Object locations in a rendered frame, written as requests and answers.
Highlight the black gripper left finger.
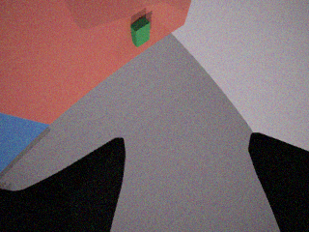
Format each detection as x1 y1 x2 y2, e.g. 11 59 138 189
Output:
0 138 125 232

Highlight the green rectangular block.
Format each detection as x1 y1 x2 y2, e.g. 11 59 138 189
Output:
130 17 151 47

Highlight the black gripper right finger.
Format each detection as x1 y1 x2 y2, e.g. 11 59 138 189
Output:
248 132 309 232

